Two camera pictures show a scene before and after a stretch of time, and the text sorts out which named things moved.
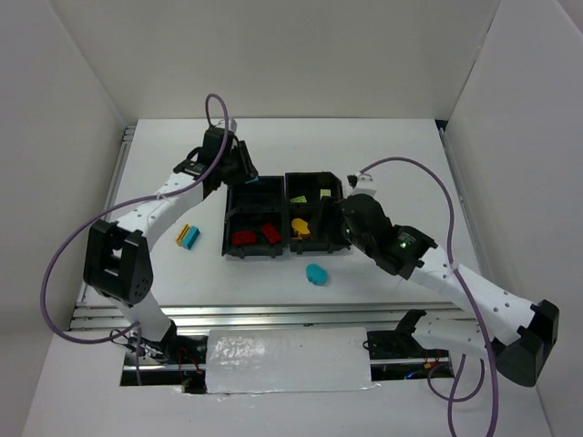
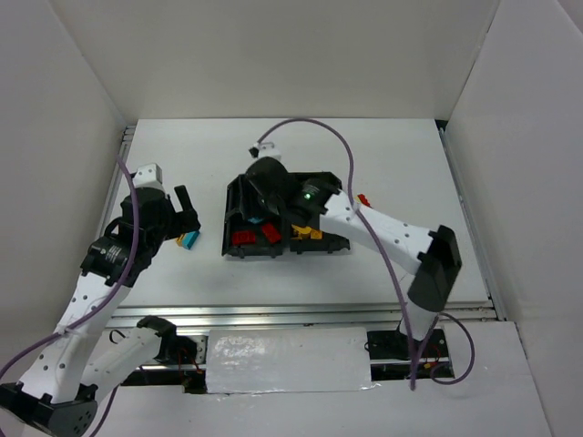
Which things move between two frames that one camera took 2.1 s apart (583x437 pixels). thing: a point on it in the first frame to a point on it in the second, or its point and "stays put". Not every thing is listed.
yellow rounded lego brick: x=300 y=228 stays put
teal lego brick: x=190 y=238 stays put
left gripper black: x=243 y=160 to x=180 y=218
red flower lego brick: x=242 y=238 stays put
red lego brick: x=271 y=232 stays put
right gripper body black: x=332 y=211 to x=254 y=206
